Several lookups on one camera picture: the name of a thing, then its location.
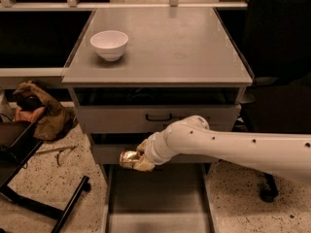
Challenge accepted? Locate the white ceramic bowl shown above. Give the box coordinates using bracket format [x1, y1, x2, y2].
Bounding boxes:
[90, 30, 129, 61]

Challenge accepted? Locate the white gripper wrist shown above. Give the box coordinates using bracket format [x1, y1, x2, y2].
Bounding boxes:
[134, 132, 176, 172]

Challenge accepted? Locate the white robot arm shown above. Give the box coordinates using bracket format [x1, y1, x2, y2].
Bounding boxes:
[134, 116, 311, 184]

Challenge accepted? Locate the brown crumpled bag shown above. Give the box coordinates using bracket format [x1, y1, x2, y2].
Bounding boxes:
[14, 82, 73, 141]

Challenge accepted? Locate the middle grey drawer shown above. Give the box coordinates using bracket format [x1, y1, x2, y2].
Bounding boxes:
[87, 132, 228, 165]

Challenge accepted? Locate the thin stick on floor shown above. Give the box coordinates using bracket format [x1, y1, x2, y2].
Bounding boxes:
[34, 146, 77, 155]

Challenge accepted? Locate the grey drawer cabinet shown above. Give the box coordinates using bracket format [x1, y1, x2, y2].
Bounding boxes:
[61, 7, 254, 233]

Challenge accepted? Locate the black office chair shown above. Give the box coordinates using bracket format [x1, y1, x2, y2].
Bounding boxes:
[240, 0, 311, 202]

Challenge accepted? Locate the bottom grey open drawer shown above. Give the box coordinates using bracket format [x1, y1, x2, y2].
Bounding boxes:
[101, 163, 216, 233]

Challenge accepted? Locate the black metal stand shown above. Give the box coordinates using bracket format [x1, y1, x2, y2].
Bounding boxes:
[0, 121, 90, 233]

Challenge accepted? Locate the top grey drawer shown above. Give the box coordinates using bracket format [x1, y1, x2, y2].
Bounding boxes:
[70, 87, 241, 134]

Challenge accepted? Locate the crushed orange metallic can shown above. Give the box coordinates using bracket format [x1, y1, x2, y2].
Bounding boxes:
[120, 150, 140, 169]

